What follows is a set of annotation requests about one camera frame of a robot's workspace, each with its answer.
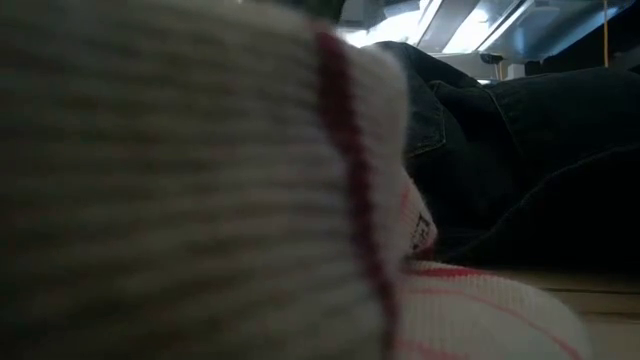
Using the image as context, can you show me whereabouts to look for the dark denim jeans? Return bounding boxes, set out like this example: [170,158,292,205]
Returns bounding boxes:
[368,40,640,275]

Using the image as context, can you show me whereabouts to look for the yellow cable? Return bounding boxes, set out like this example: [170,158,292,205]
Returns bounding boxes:
[601,0,610,69]

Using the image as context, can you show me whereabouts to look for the white striped cloth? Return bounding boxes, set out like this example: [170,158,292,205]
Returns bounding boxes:
[312,19,594,360]

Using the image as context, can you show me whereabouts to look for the pale pink garment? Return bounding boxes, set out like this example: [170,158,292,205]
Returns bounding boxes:
[0,0,384,360]

